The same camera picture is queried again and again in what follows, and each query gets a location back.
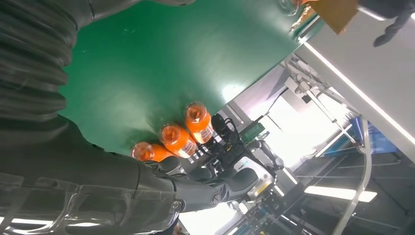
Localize orange bottle with label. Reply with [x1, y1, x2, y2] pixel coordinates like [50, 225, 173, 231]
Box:
[183, 102, 215, 145]
[158, 123, 198, 160]
[130, 142, 177, 164]

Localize yellow film wrapped cardboard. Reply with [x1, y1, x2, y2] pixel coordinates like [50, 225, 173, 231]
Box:
[288, 0, 359, 36]

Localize blue crate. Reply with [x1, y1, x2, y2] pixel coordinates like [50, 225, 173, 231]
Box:
[324, 117, 398, 158]

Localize green table mat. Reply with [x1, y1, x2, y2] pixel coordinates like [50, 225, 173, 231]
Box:
[58, 0, 325, 156]

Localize black legged robot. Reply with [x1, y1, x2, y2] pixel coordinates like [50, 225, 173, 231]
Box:
[194, 112, 286, 208]

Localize white metal frame stand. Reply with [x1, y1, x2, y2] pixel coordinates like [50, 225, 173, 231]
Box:
[282, 53, 361, 145]

